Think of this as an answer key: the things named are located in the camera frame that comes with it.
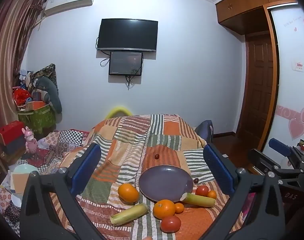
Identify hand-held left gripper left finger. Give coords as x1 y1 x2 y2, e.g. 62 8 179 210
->
20 143 108 240

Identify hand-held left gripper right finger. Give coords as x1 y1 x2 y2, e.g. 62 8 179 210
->
203 143 286 240

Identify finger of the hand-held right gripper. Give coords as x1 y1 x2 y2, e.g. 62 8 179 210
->
268 138 304 167
248 149 304 183

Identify red tomato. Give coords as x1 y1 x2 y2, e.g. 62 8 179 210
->
160 215 182 233
195 185 209 197

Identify green sugarcane piece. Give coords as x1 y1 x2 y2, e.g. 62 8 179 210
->
180 192 216 208
110 203 150 226

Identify large orange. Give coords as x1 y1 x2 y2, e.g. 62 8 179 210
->
153 199 177 220
117 183 140 203

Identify purple plate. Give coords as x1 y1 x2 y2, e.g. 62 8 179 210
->
138 165 194 202

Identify pink heart stickers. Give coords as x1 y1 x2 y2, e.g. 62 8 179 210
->
277 105 304 140

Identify floral checkered quilt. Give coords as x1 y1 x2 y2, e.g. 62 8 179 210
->
0 129 90 220

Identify striped patchwork blanket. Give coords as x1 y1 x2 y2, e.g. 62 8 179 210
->
50 114 245 240

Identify white sliding wardrobe door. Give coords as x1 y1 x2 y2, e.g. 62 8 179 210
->
263 5 304 160

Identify yellow curved object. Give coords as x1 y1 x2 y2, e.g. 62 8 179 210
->
105 106 132 119

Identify pink toy figure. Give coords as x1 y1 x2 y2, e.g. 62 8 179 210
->
22 127 39 154

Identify pale green bowl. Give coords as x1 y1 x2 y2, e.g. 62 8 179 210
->
13 164 40 180

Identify brown wooden door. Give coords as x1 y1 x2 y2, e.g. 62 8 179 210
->
235 34 273 150

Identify green storage box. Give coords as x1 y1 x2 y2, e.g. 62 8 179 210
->
18 104 57 133

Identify orange box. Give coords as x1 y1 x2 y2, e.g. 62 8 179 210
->
26 101 46 111

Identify grey plush toy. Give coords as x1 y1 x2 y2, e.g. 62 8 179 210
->
33 76 63 113

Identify red box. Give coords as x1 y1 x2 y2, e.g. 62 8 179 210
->
0 120 26 155

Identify red plastic bag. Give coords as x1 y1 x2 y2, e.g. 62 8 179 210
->
13 89 33 105

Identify dark patterned cushion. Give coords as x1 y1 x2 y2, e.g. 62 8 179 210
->
32 64 59 90

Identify small black monitor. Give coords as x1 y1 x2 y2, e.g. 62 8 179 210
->
109 51 144 76

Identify striped brown curtain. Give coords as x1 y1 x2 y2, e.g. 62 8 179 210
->
0 0 46 178

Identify wooden overhead cabinet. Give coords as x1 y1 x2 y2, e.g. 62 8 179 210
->
214 0 298 35

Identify white air conditioner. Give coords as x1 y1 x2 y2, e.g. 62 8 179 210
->
43 0 97 17

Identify black wall television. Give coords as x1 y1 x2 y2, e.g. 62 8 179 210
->
97 18 159 53

